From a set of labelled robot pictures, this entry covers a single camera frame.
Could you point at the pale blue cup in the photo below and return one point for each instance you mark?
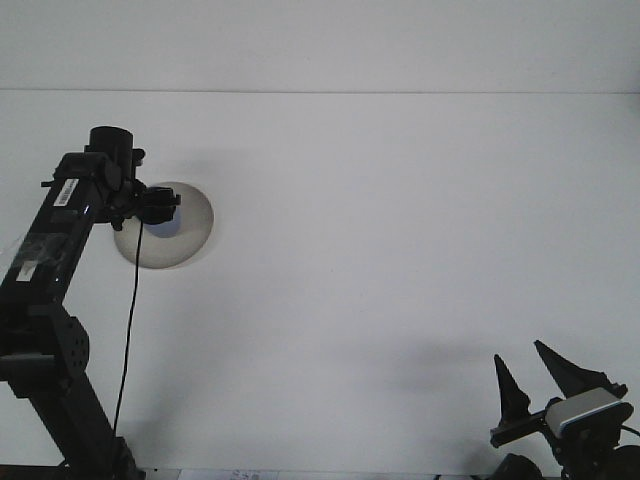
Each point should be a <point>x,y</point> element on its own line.
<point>167,231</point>

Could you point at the pale round plate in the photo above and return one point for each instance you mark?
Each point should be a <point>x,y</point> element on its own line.
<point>190,240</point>

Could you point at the white printed paper sheet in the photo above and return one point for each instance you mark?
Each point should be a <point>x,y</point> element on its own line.
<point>225,475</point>

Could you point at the pale grey camera box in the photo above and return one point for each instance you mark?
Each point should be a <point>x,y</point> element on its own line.
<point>582,410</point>

